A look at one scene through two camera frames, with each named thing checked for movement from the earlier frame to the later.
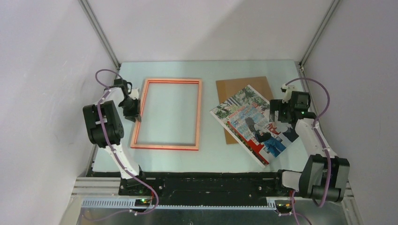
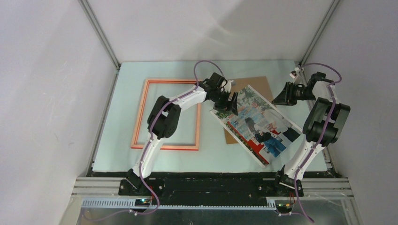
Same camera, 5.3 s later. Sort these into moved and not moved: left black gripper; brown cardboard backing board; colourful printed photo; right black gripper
Moved: left black gripper; right black gripper
Not moved: colourful printed photo; brown cardboard backing board
